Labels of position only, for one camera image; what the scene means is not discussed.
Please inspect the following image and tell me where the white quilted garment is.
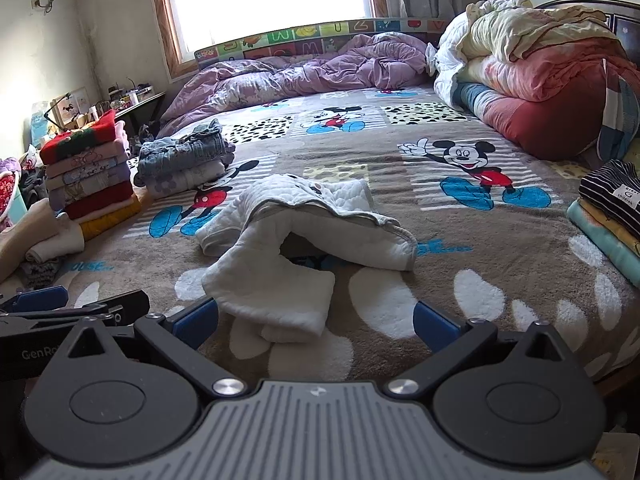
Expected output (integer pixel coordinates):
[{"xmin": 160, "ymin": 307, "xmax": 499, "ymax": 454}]
[{"xmin": 195, "ymin": 174, "xmax": 416, "ymax": 344}]

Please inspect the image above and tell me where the beige folded cloth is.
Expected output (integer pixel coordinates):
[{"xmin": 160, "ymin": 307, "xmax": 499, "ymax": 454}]
[{"xmin": 1, "ymin": 200, "xmax": 85, "ymax": 281}]

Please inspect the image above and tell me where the yellow folded garment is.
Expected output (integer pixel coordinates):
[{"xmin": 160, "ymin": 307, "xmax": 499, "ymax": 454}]
[{"xmin": 79, "ymin": 194, "xmax": 142, "ymax": 242}]

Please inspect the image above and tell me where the dark red folded garment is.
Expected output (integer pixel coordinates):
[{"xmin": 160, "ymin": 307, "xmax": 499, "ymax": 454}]
[{"xmin": 64, "ymin": 181, "xmax": 134, "ymax": 220}]

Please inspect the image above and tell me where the purple white folded garment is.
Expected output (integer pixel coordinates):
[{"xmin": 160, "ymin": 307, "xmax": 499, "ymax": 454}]
[{"xmin": 49, "ymin": 162, "xmax": 130, "ymax": 210}]

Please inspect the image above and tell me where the blue floral folded garment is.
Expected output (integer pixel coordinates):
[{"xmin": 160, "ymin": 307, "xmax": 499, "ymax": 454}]
[{"xmin": 46, "ymin": 154, "xmax": 127, "ymax": 192}]

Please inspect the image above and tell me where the pink folded garment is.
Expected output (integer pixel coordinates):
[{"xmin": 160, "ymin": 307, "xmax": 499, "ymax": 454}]
[{"xmin": 46, "ymin": 122, "xmax": 129, "ymax": 178}]

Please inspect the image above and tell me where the white purple flower garment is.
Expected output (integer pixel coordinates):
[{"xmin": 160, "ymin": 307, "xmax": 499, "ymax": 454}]
[{"xmin": 145, "ymin": 160, "xmax": 226, "ymax": 200}]

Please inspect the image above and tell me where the red green folded garment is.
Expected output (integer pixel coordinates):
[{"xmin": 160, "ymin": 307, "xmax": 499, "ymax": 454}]
[{"xmin": 40, "ymin": 110, "xmax": 116, "ymax": 166}]

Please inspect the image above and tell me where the teal folded garment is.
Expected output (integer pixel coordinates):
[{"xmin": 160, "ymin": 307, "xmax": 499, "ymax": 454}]
[{"xmin": 566, "ymin": 200, "xmax": 639, "ymax": 287}]

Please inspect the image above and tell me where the folded blue denim garment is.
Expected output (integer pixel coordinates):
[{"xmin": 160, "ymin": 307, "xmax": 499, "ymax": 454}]
[{"xmin": 134, "ymin": 118, "xmax": 235, "ymax": 186}]

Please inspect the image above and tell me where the cluttered dark desk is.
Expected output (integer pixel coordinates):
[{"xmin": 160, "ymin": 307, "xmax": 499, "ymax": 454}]
[{"xmin": 43, "ymin": 84, "xmax": 165, "ymax": 132}]

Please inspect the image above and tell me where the striped navy folded garment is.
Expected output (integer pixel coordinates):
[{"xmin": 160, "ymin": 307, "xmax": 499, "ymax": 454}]
[{"xmin": 579, "ymin": 159, "xmax": 640, "ymax": 238}]

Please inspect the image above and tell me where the red and white quilt pile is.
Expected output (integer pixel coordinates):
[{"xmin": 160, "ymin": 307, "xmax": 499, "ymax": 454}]
[{"xmin": 425, "ymin": 0, "xmax": 639, "ymax": 162}]

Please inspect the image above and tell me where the purple crumpled duvet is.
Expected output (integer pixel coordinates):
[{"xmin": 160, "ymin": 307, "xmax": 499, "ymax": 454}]
[{"xmin": 158, "ymin": 32, "xmax": 427, "ymax": 138}]

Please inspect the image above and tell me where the colourful alphabet headboard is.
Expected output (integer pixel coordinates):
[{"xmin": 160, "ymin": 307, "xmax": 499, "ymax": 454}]
[{"xmin": 194, "ymin": 18, "xmax": 448, "ymax": 70}]

